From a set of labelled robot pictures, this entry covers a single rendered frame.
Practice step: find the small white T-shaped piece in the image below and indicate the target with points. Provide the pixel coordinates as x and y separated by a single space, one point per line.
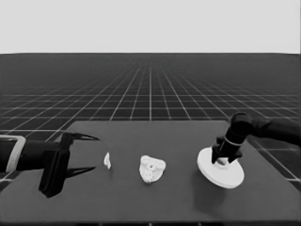
107 161

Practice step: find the white round carrier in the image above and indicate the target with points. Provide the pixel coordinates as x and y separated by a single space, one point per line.
157 175

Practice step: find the large thick white disc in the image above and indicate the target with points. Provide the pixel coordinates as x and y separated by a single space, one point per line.
225 177

